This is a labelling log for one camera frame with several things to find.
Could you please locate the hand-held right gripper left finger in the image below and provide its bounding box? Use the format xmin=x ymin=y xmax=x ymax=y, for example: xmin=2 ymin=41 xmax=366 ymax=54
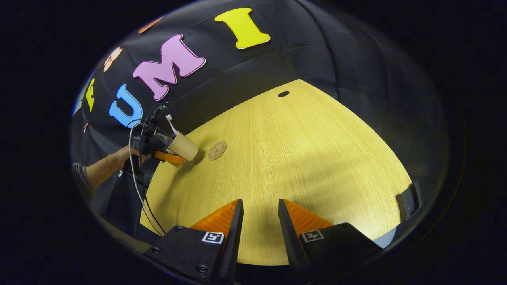
xmin=143 ymin=199 xmax=244 ymax=284

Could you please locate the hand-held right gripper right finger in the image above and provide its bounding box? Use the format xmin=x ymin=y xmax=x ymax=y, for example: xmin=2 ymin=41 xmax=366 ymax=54
xmin=278 ymin=199 xmax=383 ymax=270

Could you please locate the beige cup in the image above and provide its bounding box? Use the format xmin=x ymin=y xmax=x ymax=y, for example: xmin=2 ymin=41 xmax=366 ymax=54
xmin=166 ymin=132 xmax=199 ymax=162

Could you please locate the white toothbrush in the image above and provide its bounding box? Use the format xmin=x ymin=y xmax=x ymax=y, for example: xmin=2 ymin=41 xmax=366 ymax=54
xmin=165 ymin=114 xmax=179 ymax=137

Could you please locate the round cork coaster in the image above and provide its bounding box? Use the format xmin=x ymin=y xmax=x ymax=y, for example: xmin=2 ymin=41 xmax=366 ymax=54
xmin=208 ymin=141 xmax=228 ymax=161

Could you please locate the wooden desktop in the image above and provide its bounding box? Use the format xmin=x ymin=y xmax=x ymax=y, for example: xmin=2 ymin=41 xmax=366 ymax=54
xmin=141 ymin=79 xmax=412 ymax=266

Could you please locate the black chair back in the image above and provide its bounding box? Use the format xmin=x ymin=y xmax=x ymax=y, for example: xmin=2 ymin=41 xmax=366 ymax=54
xmin=396 ymin=181 xmax=423 ymax=223

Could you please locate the black backdrop cloth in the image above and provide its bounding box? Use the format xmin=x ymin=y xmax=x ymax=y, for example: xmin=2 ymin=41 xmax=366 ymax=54
xmin=71 ymin=0 xmax=450 ymax=238

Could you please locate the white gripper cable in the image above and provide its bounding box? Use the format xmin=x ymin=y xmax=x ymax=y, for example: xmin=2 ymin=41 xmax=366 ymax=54
xmin=128 ymin=121 xmax=165 ymax=237

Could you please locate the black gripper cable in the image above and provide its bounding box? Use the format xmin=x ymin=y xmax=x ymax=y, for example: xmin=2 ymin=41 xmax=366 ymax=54
xmin=138 ymin=104 xmax=167 ymax=236

